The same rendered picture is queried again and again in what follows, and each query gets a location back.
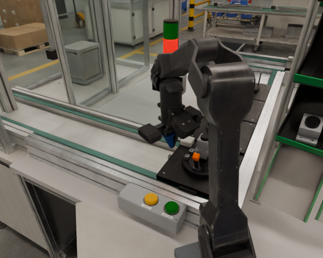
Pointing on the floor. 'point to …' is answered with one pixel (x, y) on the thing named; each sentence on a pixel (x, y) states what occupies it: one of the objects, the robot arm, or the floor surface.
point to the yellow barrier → (196, 15)
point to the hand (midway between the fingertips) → (171, 137)
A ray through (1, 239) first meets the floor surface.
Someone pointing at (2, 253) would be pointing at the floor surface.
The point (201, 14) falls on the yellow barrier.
